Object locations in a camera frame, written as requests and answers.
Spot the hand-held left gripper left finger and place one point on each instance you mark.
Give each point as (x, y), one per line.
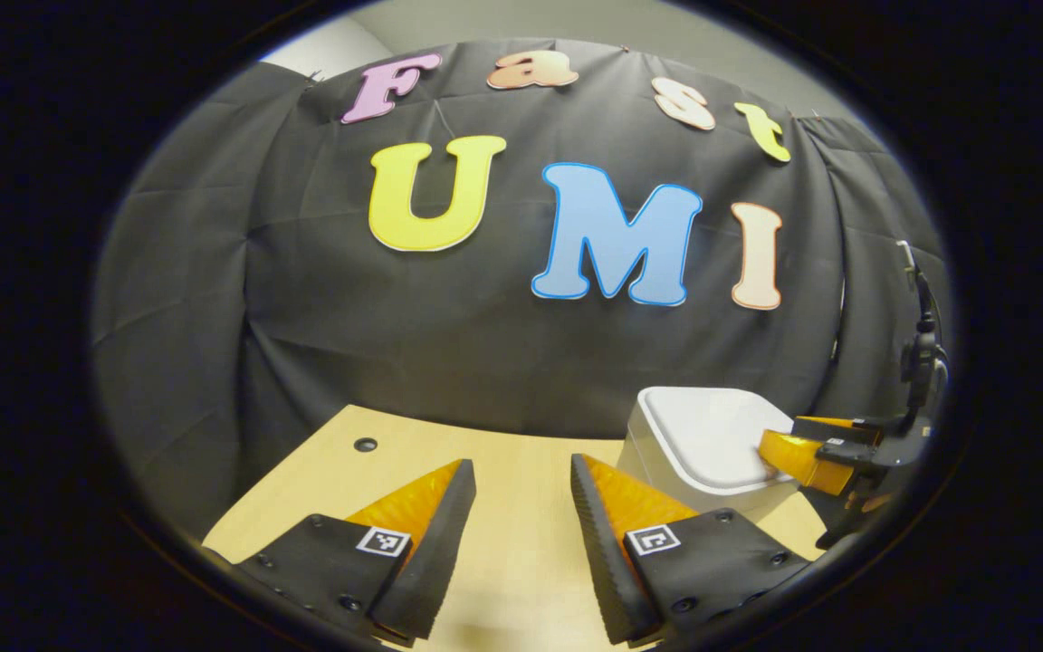
(426, 561)

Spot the wooden desktop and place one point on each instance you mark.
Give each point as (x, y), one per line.
(503, 471)

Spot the black backdrop cloth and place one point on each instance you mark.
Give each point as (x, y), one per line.
(440, 335)

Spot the white desktop garbage bin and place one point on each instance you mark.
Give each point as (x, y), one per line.
(703, 435)

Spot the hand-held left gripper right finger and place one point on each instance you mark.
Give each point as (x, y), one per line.
(612, 570)

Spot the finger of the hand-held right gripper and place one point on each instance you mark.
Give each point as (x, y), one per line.
(838, 429)
(807, 462)

